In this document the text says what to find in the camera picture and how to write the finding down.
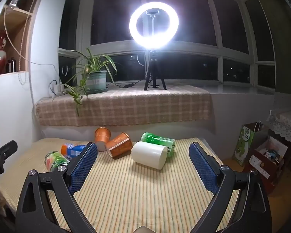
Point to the white window frame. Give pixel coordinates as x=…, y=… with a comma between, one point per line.
x=160, y=47

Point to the checked blanket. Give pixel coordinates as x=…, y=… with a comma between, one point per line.
x=135, y=106

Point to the clip lamp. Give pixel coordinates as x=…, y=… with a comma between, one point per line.
x=12, y=3

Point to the potted spider plant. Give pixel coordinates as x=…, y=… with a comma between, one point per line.
x=97, y=81

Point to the green paper bag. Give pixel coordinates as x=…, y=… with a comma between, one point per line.
x=247, y=145

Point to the green and red printed cup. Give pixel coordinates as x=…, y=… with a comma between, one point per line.
x=54, y=161

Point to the white lace cloth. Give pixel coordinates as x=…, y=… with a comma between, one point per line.
x=287, y=120

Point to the wooden shelf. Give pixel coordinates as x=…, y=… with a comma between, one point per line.
x=15, y=46

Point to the blue and orange cup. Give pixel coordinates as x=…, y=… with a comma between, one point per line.
x=74, y=150

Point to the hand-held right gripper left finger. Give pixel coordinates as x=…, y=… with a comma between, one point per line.
x=83, y=167

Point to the black flask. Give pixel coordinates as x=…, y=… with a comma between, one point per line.
x=11, y=65

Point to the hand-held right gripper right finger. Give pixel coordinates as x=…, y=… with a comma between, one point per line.
x=205, y=168

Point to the white power strip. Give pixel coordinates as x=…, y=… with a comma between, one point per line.
x=59, y=88

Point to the brown cardboard box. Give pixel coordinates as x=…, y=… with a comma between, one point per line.
x=262, y=168

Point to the white cup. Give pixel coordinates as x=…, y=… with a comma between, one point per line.
x=148, y=154

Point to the striped table cloth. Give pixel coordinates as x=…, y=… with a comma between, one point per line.
x=135, y=194

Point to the orange paper cup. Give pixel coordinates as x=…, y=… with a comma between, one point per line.
x=102, y=136
x=118, y=146

